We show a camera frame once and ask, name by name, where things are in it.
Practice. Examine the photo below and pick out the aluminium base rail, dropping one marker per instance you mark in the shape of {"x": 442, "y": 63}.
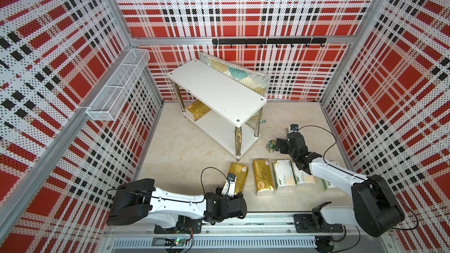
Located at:
{"x": 257, "y": 233}

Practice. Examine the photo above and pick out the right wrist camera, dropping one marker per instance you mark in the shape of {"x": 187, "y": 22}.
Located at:
{"x": 294, "y": 128}

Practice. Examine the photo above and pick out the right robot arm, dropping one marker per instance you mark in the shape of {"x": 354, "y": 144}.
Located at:
{"x": 375, "y": 209}

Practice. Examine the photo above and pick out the white green tissue pack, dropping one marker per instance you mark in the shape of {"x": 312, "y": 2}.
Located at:
{"x": 302, "y": 179}
{"x": 327, "y": 185}
{"x": 284, "y": 176}

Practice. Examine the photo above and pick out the black wall hook rail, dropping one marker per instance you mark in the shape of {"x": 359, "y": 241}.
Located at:
{"x": 272, "y": 41}

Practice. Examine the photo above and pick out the white two-tier shelf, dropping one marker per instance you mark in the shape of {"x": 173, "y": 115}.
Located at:
{"x": 234, "y": 119}

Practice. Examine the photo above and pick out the white wire mesh basket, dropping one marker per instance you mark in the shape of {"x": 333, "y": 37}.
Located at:
{"x": 110, "y": 100}

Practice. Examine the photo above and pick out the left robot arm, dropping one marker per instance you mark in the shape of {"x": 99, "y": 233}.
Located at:
{"x": 143, "y": 203}

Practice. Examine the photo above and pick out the green sloth figure keychain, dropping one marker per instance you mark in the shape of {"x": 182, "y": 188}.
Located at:
{"x": 271, "y": 146}

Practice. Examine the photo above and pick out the green circuit board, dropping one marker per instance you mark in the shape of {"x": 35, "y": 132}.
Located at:
{"x": 175, "y": 242}

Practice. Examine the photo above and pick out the gold tissue pack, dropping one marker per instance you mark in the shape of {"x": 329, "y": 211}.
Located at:
{"x": 196, "y": 110}
{"x": 239, "y": 175}
{"x": 264, "y": 181}

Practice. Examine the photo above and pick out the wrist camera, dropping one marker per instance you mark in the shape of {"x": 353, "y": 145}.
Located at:
{"x": 294, "y": 128}
{"x": 230, "y": 186}

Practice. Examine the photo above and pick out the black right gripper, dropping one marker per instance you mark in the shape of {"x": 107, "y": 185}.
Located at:
{"x": 283, "y": 144}

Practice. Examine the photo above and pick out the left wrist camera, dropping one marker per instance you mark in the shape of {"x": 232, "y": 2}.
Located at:
{"x": 230, "y": 186}

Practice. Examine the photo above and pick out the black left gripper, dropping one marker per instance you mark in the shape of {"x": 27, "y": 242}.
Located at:
{"x": 219, "y": 191}

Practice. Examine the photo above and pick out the fan pattern cushion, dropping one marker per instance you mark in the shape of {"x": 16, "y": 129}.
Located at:
{"x": 253, "y": 80}

